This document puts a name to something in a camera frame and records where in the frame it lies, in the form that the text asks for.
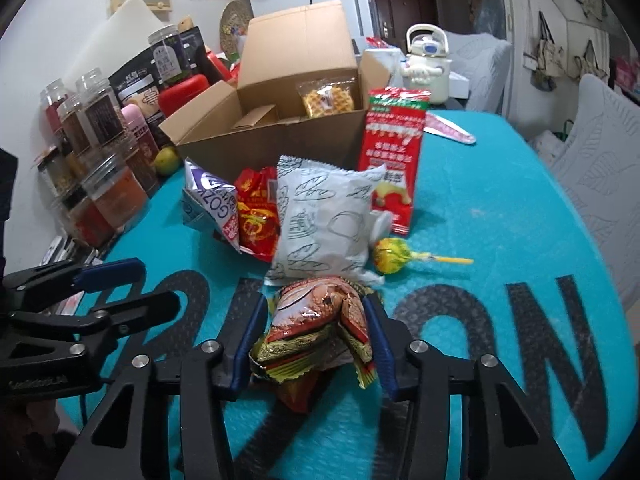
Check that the white board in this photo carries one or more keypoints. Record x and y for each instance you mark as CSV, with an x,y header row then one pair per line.
x,y
130,25

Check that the clear waffle packet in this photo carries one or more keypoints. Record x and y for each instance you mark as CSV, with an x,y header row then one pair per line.
x,y
323,100

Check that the round woven mat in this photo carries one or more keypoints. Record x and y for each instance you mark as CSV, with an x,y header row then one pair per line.
x,y
232,25

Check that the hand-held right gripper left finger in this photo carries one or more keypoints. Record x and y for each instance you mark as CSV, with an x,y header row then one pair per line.
x,y
254,332

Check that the white cartoon water bottle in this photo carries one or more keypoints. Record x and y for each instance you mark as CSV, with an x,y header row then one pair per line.
x,y
425,76

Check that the teal table mat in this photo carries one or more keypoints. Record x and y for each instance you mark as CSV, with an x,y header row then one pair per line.
x,y
500,210

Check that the white bread packet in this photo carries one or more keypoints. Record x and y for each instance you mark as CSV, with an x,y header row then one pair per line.
x,y
320,220

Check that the dark glossy pouch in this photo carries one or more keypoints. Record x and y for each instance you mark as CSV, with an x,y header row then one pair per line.
x,y
194,52

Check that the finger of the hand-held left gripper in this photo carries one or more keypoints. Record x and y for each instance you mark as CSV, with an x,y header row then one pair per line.
x,y
114,270
150,306

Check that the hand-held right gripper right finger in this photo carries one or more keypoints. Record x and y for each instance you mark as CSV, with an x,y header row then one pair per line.
x,y
378,340

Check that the white quilted chair cover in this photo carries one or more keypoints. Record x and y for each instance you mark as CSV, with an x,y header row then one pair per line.
x,y
480,65
595,170

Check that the cardboard box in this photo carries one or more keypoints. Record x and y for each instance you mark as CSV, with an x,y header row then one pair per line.
x,y
280,146

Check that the white red bag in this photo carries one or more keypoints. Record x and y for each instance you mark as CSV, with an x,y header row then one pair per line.
x,y
382,62

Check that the pink wall item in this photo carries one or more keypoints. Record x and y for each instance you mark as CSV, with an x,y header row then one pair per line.
x,y
627,72

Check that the tall red packet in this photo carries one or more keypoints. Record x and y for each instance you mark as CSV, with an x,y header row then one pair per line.
x,y
391,146

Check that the black pouch with white print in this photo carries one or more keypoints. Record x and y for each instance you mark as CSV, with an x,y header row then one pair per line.
x,y
137,85

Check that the hanging tote bag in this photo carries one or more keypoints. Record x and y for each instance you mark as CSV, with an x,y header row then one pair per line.
x,y
590,62
547,52

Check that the green round fruit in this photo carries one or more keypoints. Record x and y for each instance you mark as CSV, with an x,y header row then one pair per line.
x,y
166,161

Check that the brown red snack packet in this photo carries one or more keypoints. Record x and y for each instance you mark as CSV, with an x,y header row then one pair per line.
x,y
310,325

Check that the clear jar with dark label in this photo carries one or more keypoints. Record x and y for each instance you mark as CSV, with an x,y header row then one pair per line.
x,y
165,55

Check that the red lunch box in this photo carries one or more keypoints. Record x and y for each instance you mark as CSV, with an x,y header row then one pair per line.
x,y
182,94

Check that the white flat box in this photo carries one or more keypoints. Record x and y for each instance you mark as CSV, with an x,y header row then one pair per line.
x,y
459,85

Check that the dark brown door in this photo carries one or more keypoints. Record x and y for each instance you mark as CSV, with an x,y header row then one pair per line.
x,y
400,5

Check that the white fridge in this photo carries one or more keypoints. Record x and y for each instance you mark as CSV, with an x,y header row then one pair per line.
x,y
345,0

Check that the purple white snack packet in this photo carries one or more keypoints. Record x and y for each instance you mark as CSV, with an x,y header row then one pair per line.
x,y
204,189

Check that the yellow green lollipop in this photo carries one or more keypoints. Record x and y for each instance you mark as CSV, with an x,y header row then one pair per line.
x,y
390,256

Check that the pink white flat packet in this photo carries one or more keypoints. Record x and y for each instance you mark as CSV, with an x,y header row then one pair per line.
x,y
450,129

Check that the group of clear spice jars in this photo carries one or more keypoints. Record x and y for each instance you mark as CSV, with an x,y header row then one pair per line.
x,y
107,195

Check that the pink bottle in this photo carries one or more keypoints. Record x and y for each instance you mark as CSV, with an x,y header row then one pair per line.
x,y
137,127

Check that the red gold snack packet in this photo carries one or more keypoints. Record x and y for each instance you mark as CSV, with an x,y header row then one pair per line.
x,y
255,221

